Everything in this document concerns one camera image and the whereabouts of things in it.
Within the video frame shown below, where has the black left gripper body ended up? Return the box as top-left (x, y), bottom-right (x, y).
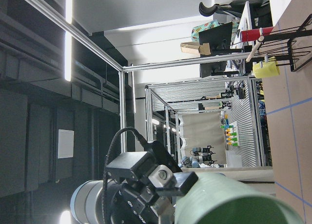
top-left (107, 170), bottom-right (177, 224)

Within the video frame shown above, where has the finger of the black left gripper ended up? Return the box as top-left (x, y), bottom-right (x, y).
top-left (156, 171), bottom-right (198, 197)

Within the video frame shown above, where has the green plastic cup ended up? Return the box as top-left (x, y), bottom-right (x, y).
top-left (175, 172), bottom-right (304, 224)

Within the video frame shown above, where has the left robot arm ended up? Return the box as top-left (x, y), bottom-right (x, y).
top-left (70, 171), bottom-right (198, 224)

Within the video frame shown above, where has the red cup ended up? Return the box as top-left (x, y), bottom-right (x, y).
top-left (240, 27), bottom-right (273, 42)

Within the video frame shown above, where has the cardboard box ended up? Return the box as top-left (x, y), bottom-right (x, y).
top-left (180, 41), bottom-right (212, 56)

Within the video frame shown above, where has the colourful patterned bag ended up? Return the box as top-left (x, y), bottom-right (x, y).
top-left (191, 20), bottom-right (240, 42)

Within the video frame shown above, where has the black computer monitor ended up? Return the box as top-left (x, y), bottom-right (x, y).
top-left (199, 22), bottom-right (233, 56)

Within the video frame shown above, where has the yellow mug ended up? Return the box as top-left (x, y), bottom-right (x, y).
top-left (253, 56), bottom-right (280, 78)

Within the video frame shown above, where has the black office chair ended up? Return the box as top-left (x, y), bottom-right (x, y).
top-left (199, 0), bottom-right (271, 18)

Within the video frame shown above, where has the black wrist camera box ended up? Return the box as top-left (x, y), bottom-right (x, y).
top-left (106, 151), bottom-right (157, 181)

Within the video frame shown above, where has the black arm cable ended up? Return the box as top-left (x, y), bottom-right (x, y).
top-left (102, 127), bottom-right (152, 224)

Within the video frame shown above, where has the aluminium frame post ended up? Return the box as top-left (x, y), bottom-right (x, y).
top-left (123, 52), bottom-right (250, 72)

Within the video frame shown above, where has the wooden rack handle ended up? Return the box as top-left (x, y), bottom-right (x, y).
top-left (245, 36), bottom-right (265, 62)

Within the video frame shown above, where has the black wire cup rack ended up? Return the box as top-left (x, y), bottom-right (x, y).
top-left (250, 14), bottom-right (312, 72)

